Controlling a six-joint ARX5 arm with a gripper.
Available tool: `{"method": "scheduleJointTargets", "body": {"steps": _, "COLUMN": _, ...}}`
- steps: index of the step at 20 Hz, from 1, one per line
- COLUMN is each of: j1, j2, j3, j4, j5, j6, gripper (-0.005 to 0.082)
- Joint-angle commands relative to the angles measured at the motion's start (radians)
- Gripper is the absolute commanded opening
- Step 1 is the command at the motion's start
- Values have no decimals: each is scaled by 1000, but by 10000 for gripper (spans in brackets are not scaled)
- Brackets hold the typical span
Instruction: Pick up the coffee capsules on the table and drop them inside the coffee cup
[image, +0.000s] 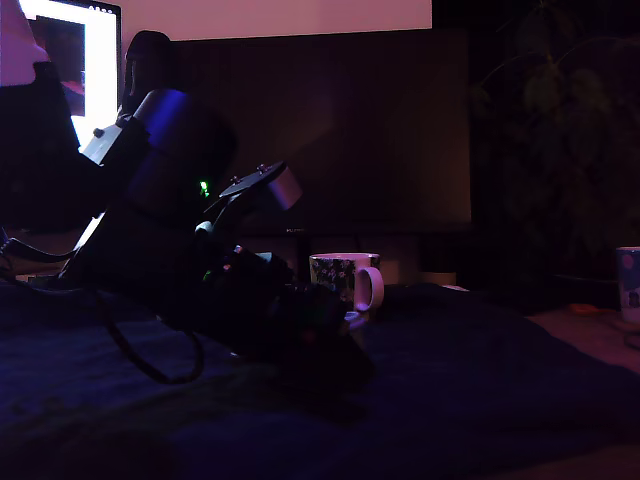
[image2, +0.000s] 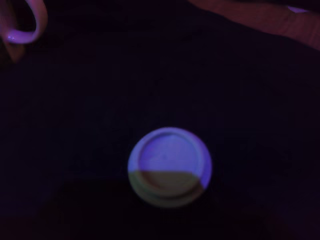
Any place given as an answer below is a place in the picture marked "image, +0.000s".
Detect white floral print mug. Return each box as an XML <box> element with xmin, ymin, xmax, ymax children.
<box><xmin>308</xmin><ymin>252</ymin><xmax>385</xmax><ymax>324</ymax></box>

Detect dark blue table cloth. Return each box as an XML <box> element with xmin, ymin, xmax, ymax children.
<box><xmin>0</xmin><ymin>279</ymin><xmax>640</xmax><ymax>480</ymax></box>

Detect dark wide computer monitor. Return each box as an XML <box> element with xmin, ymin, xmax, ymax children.
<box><xmin>169</xmin><ymin>27</ymin><xmax>474</xmax><ymax>241</ymax></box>

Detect black headphones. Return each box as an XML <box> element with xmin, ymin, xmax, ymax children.
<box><xmin>122</xmin><ymin>30</ymin><xmax>174</xmax><ymax>104</ymax></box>

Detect pale mug with dots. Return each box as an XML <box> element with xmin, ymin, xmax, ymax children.
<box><xmin>615</xmin><ymin>246</ymin><xmax>640</xmax><ymax>326</ymax></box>

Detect green leafy house plant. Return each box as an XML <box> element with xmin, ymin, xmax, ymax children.
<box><xmin>469</xmin><ymin>0</ymin><xmax>640</xmax><ymax>261</ymax></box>

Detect lit computer monitor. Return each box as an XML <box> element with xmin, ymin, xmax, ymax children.
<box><xmin>18</xmin><ymin>0</ymin><xmax>124</xmax><ymax>221</ymax></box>

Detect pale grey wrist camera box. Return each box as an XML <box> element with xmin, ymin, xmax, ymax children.
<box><xmin>193</xmin><ymin>160</ymin><xmax>305</xmax><ymax>239</ymax></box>

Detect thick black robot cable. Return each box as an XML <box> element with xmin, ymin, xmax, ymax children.
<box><xmin>94</xmin><ymin>289</ymin><xmax>205</xmax><ymax>386</ymax></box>

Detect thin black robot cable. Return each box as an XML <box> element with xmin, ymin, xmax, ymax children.
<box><xmin>0</xmin><ymin>234</ymin><xmax>76</xmax><ymax>264</ymax></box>

